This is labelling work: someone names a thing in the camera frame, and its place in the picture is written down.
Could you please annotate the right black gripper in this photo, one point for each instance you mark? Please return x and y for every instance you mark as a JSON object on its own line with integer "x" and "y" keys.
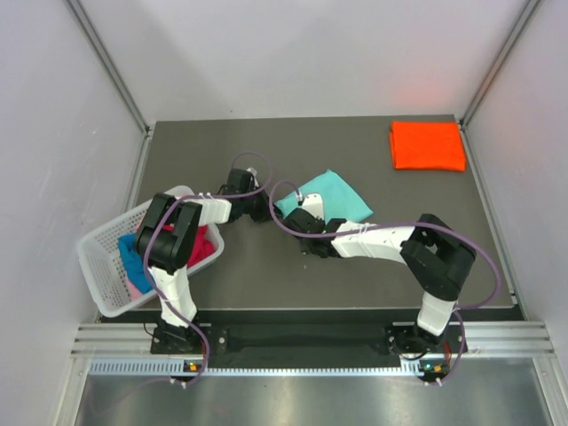
{"x": 303, "y": 247}

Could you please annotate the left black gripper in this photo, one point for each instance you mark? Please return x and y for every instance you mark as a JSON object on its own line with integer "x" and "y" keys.
{"x": 264, "y": 213}

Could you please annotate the teal t-shirt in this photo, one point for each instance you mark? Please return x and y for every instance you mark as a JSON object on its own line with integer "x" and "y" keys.
{"x": 340, "y": 199}

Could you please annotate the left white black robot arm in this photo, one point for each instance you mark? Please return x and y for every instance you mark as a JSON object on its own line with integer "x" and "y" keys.
{"x": 188, "y": 211}

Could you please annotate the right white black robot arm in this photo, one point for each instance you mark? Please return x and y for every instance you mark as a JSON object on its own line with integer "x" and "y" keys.
{"x": 439, "y": 262}

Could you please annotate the magenta t-shirt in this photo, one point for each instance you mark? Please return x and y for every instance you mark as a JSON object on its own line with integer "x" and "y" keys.
{"x": 193, "y": 247}

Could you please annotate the blue t-shirt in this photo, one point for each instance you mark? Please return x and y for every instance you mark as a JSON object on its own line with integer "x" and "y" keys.
{"x": 132, "y": 262}

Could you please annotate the pink t-shirt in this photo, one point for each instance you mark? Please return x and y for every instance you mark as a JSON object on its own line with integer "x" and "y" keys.
{"x": 138, "y": 287}

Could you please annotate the folded orange t-shirt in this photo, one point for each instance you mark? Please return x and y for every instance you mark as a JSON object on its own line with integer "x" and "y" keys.
{"x": 427, "y": 146}

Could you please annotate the white plastic laundry basket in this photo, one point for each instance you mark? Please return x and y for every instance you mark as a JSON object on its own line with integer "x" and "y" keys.
{"x": 102, "y": 265}

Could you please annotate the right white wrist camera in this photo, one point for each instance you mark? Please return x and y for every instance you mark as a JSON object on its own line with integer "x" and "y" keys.
{"x": 313, "y": 203}

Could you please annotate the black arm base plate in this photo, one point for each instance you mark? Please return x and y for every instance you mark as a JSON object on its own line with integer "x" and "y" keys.
{"x": 375, "y": 331}

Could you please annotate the slotted grey cable duct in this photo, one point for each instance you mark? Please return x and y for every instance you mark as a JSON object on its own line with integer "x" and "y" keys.
{"x": 186, "y": 369}

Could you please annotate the left aluminium corner post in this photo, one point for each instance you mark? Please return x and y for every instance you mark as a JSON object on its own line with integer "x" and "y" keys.
{"x": 97, "y": 44}

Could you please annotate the aluminium corner post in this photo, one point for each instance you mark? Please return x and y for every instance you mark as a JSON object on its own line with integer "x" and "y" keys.
{"x": 97, "y": 44}
{"x": 520, "y": 24}

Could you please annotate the aluminium front rail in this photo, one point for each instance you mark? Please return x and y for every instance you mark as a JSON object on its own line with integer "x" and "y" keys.
{"x": 493, "y": 339}

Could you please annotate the right aluminium corner post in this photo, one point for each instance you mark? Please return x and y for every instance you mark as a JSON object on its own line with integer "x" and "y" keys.
{"x": 520, "y": 24}

